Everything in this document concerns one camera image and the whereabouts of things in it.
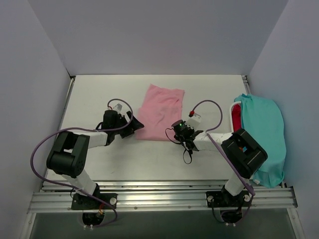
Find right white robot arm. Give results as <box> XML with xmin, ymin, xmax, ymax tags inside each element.
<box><xmin>171</xmin><ymin>120</ymin><xmax>268</xmax><ymax>206</ymax></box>

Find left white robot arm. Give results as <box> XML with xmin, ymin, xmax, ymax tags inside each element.
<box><xmin>46</xmin><ymin>110</ymin><xmax>145</xmax><ymax>209</ymax></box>

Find red garment in basket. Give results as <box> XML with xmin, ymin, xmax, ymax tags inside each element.
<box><xmin>231</xmin><ymin>104</ymin><xmax>242</xmax><ymax>131</ymax></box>

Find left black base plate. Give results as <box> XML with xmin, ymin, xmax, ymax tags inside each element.
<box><xmin>71</xmin><ymin>193</ymin><xmax>118</xmax><ymax>210</ymax></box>

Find teal t shirt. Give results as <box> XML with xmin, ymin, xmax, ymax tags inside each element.
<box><xmin>234</xmin><ymin>94</ymin><xmax>287</xmax><ymax>188</ymax></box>

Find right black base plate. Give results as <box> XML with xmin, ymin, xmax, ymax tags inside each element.
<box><xmin>205</xmin><ymin>191</ymin><xmax>250</xmax><ymax>208</ymax></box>

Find black thin cable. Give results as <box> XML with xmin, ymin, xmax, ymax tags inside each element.
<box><xmin>165</xmin><ymin>128</ymin><xmax>194</xmax><ymax>165</ymax></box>

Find white laundry basket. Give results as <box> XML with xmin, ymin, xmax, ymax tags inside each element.
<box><xmin>229</xmin><ymin>102</ymin><xmax>241</xmax><ymax>132</ymax></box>

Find aluminium mounting rail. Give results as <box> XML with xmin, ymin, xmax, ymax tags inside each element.
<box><xmin>28</xmin><ymin>180</ymin><xmax>298</xmax><ymax>213</ymax></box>

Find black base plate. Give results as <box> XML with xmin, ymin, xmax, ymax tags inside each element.
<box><xmin>205</xmin><ymin>191</ymin><xmax>250</xmax><ymax>208</ymax></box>
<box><xmin>71</xmin><ymin>193</ymin><xmax>118</xmax><ymax>210</ymax></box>

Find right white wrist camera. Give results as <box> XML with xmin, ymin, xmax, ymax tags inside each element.
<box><xmin>186</xmin><ymin>111</ymin><xmax>201</xmax><ymax>130</ymax></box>

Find pink t shirt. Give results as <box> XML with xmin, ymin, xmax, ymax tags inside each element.
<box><xmin>136</xmin><ymin>84</ymin><xmax>184</xmax><ymax>141</ymax></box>

